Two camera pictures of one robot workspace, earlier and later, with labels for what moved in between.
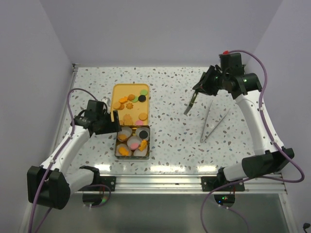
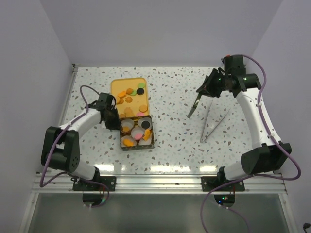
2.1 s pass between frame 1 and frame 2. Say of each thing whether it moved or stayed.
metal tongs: stayed
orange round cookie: moved
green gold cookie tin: moved
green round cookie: moved
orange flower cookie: moved
